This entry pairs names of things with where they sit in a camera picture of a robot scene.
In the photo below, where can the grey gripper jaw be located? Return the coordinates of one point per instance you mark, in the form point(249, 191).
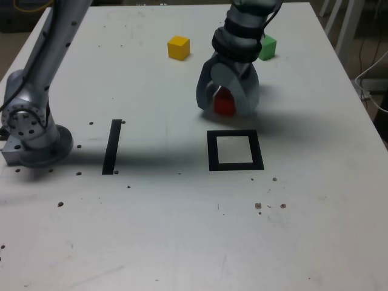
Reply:
point(247, 97)
point(202, 88)

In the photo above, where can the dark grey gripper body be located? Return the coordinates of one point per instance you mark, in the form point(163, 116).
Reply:
point(242, 68)

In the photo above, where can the red cube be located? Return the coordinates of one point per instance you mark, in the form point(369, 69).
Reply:
point(224, 104)

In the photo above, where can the green cube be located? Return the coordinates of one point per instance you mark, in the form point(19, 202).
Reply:
point(268, 50)

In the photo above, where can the yellow cube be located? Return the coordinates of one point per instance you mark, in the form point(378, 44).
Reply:
point(178, 48)

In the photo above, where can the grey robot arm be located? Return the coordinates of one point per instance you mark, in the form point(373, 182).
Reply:
point(33, 142)

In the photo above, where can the black tape square outline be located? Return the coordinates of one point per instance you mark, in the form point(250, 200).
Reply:
point(212, 151)

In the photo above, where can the white furniture leg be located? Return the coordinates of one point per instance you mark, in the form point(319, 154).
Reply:
point(324, 7)
point(347, 27)
point(333, 15)

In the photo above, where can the black tape strip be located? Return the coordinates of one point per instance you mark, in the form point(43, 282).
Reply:
point(111, 148)

